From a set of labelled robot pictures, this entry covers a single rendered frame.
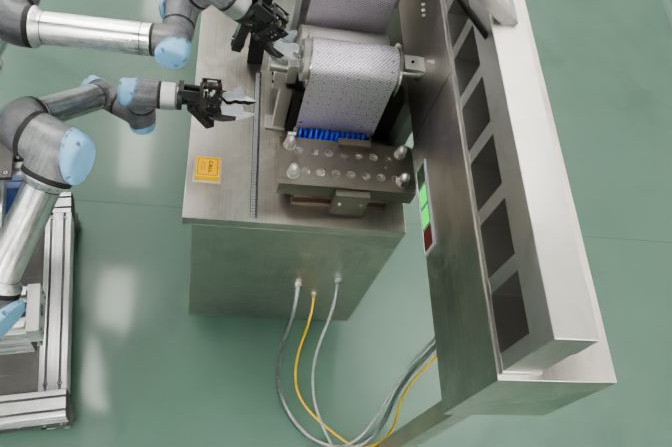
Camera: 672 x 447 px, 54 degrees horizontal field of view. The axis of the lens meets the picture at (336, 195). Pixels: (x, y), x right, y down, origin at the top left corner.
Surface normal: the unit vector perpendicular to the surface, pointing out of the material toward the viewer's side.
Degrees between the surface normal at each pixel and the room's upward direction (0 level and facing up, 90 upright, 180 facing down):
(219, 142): 0
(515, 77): 0
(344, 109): 90
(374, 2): 92
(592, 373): 0
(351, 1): 92
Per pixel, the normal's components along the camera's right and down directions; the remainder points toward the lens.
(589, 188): 0.21, -0.49
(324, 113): 0.03, 0.87
